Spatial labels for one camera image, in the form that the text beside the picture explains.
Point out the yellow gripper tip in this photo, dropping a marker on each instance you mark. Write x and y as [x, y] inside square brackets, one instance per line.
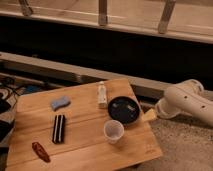
[149, 115]

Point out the white plastic bottle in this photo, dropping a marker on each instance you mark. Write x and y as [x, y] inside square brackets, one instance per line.
[102, 95]

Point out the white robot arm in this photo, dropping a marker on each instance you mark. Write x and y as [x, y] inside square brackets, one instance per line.
[186, 97]

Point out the black round plate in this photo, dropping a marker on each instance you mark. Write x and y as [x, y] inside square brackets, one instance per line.
[123, 109]

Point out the clear plastic cup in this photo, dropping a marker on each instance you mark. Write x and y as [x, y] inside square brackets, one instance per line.
[113, 131]

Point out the wooden board table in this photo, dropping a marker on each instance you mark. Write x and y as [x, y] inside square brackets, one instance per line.
[84, 148]

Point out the black and white eraser block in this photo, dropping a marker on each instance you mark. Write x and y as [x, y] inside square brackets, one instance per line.
[58, 129]

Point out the red brown spoon rest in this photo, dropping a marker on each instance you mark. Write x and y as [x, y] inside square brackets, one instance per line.
[40, 152]

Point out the metal rail beam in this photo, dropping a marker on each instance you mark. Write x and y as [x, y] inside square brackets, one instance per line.
[141, 86]

